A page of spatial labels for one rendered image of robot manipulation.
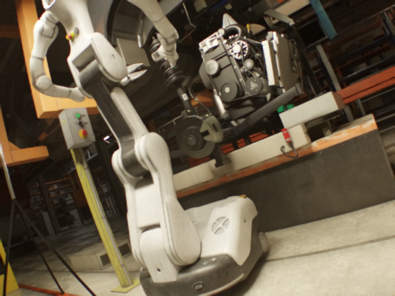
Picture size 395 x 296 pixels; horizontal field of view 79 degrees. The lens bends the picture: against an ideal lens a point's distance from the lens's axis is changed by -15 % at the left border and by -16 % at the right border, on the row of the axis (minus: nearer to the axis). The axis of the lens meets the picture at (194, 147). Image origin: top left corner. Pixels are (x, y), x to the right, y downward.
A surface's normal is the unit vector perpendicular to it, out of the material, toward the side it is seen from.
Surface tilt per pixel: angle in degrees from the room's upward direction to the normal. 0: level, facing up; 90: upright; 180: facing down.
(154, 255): 90
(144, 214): 67
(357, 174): 90
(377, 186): 90
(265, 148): 90
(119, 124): 110
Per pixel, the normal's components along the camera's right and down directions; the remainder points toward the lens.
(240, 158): -0.57, 0.15
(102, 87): -0.33, 0.42
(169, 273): -0.38, 0.07
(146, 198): -0.58, -0.27
